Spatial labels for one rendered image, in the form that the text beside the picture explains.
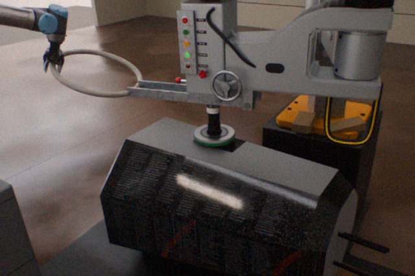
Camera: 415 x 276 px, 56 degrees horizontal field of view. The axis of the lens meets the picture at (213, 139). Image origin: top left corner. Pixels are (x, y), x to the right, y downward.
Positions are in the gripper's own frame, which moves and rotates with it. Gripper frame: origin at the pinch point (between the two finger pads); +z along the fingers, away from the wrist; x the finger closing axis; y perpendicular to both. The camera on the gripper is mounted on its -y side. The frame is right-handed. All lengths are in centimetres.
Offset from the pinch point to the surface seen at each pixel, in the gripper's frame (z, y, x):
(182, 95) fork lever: -20, 32, 64
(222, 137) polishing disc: -8, 45, 88
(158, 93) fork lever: -15, 26, 53
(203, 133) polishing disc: -3, 38, 80
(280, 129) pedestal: -3, 19, 132
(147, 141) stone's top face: 13, 32, 54
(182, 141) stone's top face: 6, 36, 71
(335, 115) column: -20, 18, 163
